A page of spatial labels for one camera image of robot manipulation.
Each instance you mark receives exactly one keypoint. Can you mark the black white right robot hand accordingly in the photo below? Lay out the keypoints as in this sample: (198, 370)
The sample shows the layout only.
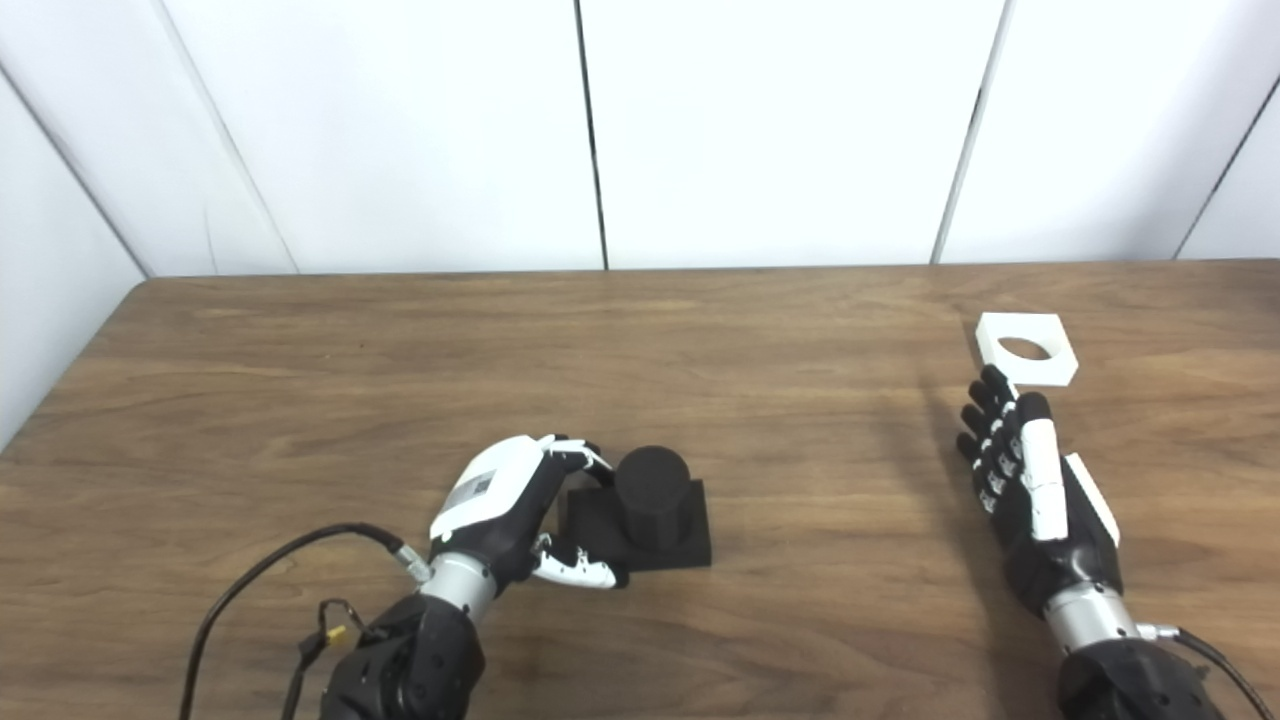
(1050, 565)

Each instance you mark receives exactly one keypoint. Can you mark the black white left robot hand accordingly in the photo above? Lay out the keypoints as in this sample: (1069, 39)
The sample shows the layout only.
(495, 480)

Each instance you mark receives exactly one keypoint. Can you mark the black peg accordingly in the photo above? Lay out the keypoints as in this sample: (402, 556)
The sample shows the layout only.
(655, 490)

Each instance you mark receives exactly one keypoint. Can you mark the white square piece with hole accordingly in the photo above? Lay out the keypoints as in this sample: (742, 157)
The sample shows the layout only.
(1060, 365)

